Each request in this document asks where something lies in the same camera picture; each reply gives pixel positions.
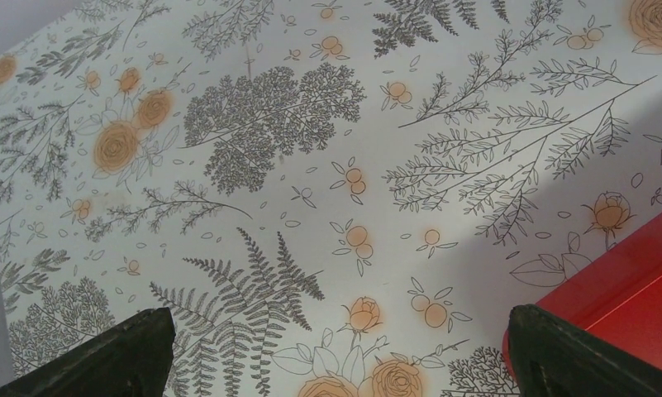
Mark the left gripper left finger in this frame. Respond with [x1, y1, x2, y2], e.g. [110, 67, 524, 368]
[0, 308, 175, 397]

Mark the floral patterned table mat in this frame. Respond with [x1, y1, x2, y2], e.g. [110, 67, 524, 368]
[0, 1, 662, 396]

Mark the red plastic tray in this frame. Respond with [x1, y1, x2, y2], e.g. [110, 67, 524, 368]
[502, 213, 662, 375]

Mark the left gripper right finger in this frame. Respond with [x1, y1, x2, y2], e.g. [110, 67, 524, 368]
[507, 304, 662, 396]

